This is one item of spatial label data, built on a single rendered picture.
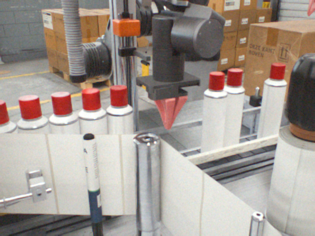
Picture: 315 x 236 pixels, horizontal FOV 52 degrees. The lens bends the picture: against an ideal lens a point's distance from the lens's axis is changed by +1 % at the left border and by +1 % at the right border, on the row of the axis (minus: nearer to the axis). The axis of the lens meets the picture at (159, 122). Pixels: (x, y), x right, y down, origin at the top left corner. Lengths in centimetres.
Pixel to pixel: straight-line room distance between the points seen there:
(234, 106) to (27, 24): 559
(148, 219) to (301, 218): 22
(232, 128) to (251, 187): 15
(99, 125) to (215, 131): 27
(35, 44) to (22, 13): 52
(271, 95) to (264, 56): 43
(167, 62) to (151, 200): 23
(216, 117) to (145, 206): 31
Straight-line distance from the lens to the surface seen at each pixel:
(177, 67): 55
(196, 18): 50
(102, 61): 171
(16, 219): 66
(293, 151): 48
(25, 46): 620
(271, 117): 84
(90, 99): 59
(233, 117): 76
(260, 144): 82
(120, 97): 60
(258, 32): 126
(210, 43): 50
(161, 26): 54
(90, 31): 407
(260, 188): 70
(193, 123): 77
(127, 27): 66
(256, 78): 127
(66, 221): 65
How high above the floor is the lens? 127
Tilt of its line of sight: 24 degrees down
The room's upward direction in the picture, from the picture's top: straight up
